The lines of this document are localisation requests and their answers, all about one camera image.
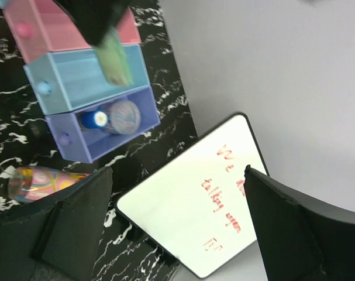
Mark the white dry-erase board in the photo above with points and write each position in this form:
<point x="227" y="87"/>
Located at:
<point x="195" y="206"/>

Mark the purple drawer bin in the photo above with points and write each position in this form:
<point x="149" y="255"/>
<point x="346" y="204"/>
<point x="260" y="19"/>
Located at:
<point x="88" y="145"/>

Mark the green transparent highlighter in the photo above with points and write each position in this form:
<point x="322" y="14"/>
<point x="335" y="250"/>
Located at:
<point x="113" y="59"/>

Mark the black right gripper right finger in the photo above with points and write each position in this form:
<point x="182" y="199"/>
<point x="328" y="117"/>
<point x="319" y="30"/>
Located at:
<point x="300" y="237"/>

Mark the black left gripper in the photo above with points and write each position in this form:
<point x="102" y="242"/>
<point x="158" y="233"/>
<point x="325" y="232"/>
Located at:
<point x="94" y="18"/>

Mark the colourful pink-capped tube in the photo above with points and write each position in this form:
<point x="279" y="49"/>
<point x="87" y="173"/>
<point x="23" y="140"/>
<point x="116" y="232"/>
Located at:
<point x="32" y="183"/>

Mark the sky blue drawer bin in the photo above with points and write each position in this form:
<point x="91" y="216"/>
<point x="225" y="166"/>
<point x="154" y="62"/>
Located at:
<point x="66" y="81"/>

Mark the blue and grey bottle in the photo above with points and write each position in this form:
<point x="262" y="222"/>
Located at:
<point x="93" y="120"/>

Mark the pink drawer bin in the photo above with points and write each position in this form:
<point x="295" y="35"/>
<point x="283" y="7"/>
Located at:
<point x="39" y="27"/>

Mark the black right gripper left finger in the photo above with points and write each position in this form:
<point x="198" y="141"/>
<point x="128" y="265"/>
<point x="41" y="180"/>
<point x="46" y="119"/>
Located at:
<point x="56" y="237"/>

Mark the light blue drawer bin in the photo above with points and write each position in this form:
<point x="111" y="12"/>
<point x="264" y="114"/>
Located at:
<point x="3" y="3"/>

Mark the clear jar of bands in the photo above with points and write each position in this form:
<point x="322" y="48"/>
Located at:
<point x="124" y="117"/>

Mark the black marble pattern mat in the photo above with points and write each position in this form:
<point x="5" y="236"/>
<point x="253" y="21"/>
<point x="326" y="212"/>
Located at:
<point x="125" y="252"/>

